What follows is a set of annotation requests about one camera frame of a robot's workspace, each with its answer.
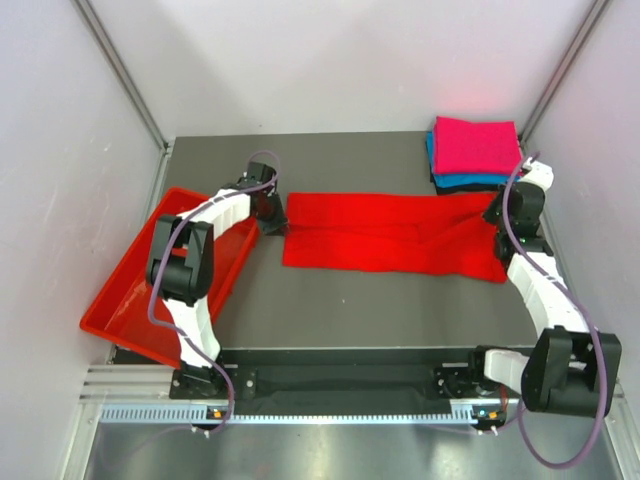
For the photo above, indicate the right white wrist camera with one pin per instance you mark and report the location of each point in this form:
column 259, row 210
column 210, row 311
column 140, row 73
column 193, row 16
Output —
column 538, row 174

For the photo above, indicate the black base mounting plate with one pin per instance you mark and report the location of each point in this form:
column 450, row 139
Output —
column 424, row 373

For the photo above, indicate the black folded t-shirt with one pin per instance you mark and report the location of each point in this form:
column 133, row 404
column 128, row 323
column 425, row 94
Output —
column 469, row 189

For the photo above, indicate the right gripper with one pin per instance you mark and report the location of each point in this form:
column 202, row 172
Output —
column 488, row 214

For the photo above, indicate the left aluminium frame post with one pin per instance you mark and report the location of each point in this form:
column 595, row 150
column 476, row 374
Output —
column 91, row 19

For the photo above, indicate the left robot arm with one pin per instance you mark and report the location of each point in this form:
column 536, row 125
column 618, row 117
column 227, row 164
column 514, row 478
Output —
column 180, row 271

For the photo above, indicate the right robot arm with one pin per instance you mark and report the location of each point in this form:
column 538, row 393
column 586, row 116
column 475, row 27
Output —
column 571, row 369

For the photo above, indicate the right aluminium frame post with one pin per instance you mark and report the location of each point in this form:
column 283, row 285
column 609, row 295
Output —
column 586, row 28

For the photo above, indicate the pink folded t-shirt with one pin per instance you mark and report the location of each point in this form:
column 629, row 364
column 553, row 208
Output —
column 466, row 147

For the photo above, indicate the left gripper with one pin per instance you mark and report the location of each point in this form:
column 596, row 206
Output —
column 278, row 224

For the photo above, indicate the red t-shirt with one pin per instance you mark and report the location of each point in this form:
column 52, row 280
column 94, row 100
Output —
column 374, row 232

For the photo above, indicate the aluminium front rail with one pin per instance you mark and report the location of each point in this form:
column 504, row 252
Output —
column 146, row 394

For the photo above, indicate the aluminium frame post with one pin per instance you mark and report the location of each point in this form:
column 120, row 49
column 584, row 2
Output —
column 91, row 19
column 586, row 28

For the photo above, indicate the blue folded t-shirt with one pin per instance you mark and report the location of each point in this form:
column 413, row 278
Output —
column 453, row 181

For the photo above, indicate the red plastic bin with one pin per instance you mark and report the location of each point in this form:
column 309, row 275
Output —
column 119, row 311

